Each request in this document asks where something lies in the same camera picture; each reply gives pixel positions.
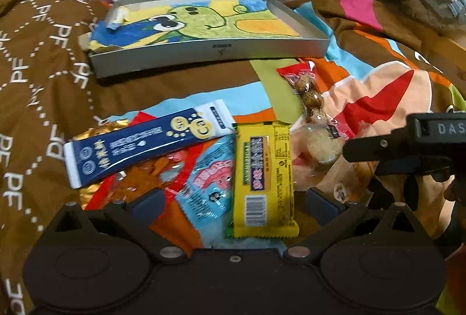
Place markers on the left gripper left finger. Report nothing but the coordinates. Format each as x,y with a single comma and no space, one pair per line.
133,219

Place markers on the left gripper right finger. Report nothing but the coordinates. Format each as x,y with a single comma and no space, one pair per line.
336,220

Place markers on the red orange snack packet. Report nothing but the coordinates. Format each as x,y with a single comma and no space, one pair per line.
168,172

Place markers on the light blue snack packet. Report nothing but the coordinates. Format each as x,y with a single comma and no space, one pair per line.
206,195

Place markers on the clear pale snack packet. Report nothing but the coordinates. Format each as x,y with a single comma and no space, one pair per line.
315,148

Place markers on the blue calcium stick packet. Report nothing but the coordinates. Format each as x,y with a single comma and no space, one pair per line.
91,159

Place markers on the yellow snack bar wrapper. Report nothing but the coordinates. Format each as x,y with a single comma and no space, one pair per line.
263,203

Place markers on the red quail egg packet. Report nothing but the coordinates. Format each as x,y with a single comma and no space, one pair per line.
303,82

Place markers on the gold meat snack packet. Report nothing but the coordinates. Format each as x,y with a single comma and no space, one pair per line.
98,129

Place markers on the right hand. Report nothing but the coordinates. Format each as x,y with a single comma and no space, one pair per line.
456,191

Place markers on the brown clear snack packet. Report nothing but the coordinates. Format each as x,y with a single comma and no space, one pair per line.
347,181

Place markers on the colourful cartoon bedspread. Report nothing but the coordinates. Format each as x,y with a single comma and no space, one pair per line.
379,67

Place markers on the grey metal tray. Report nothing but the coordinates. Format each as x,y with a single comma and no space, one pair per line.
311,43

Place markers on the cartoon paper tray liner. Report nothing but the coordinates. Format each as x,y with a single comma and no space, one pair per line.
149,23

